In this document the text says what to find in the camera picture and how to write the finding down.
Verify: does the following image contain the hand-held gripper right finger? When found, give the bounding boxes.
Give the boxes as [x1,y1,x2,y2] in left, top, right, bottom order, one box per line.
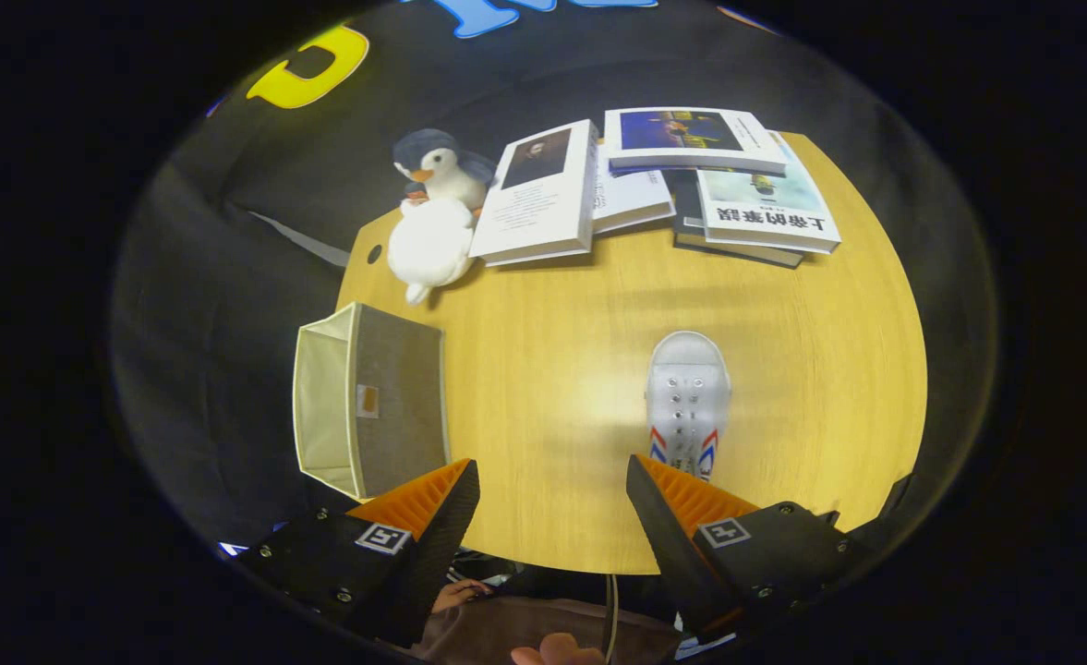
[626,453,876,647]

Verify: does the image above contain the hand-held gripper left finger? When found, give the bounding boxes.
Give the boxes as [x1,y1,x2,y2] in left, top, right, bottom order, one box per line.
[236,457,481,649]

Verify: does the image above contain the grey fabric storage box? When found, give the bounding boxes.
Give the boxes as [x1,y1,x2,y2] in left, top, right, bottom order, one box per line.
[293,301,452,501]

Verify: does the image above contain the white striped canvas shoe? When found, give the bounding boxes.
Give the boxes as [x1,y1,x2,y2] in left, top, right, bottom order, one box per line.
[645,331,732,483]

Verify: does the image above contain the person's brown clothing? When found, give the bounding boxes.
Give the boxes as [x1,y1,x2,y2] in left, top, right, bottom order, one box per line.
[412,596,682,664]

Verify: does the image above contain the white round plush toy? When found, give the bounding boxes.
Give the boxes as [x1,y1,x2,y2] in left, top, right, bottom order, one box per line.
[387,197,477,307]

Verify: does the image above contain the dark cover book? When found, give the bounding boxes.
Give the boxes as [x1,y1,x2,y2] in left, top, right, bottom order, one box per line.
[668,166,804,270]

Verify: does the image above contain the pale green cover book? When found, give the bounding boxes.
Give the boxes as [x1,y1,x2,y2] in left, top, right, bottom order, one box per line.
[696,129,842,255]

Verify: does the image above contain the white book with portrait cover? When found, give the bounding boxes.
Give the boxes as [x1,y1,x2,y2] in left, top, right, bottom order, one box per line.
[467,118,600,268]

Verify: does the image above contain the penguin plush toy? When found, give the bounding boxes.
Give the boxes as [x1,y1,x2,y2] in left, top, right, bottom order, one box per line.
[392,128,498,218]

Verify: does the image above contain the book with blue picture cover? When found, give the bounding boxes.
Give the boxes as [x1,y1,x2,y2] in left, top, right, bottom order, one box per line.
[604,107,789,176]

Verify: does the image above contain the thin cable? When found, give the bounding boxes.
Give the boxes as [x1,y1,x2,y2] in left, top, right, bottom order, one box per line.
[602,573,621,662]

